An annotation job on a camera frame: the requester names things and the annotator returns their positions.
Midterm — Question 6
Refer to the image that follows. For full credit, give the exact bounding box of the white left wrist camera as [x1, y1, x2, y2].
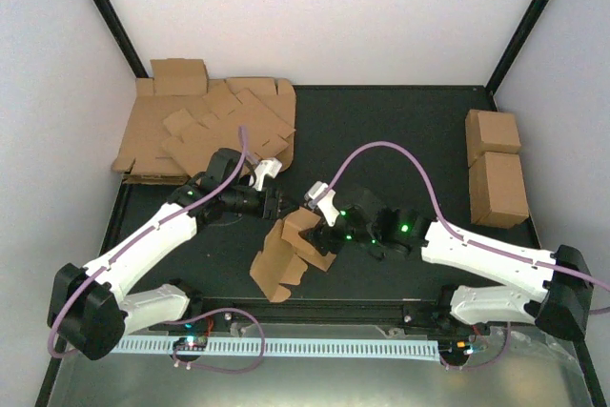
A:
[250, 157, 282, 192]

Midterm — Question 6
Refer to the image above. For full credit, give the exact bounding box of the black corner frame post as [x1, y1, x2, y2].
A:
[485, 0, 551, 96]
[92, 0, 149, 78]

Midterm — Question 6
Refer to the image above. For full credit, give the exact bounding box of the small folded cardboard box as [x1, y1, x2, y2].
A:
[151, 58, 209, 96]

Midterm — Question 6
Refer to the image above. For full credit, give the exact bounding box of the light blue slotted cable duct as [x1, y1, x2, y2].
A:
[112, 336, 439, 362]

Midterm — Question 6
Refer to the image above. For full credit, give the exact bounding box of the metal base plate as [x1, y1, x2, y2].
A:
[49, 324, 604, 406]

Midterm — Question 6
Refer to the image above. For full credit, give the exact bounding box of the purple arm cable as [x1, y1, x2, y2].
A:
[309, 140, 610, 315]
[47, 125, 261, 360]

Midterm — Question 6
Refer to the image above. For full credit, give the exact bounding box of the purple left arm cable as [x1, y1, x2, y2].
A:
[47, 125, 261, 360]

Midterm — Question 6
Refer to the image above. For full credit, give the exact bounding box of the folded cardboard box front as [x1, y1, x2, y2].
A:
[469, 152, 529, 229]

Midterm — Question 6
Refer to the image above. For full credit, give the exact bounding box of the black left corner frame post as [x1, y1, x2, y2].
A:
[92, 0, 149, 78]

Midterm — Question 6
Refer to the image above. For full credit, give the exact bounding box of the loose top cardboard blank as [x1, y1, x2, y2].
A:
[161, 88, 296, 176]

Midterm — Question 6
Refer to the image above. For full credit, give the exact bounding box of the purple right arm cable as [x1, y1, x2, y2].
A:
[309, 140, 610, 315]

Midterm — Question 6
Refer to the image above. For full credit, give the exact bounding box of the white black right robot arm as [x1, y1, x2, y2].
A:
[300, 182, 593, 341]

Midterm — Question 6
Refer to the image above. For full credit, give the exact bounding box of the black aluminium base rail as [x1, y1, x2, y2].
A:
[197, 297, 449, 332]

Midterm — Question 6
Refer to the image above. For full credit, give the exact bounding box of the stack of flat cardboard blanks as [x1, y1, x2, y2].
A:
[112, 77, 296, 184]

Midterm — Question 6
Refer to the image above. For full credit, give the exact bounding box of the black right corner frame post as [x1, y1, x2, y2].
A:
[485, 0, 551, 96]

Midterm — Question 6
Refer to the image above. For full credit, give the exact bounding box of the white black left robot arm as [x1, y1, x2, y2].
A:
[48, 149, 296, 360]

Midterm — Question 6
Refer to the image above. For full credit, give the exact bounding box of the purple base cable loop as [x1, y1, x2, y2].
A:
[171, 307, 267, 374]

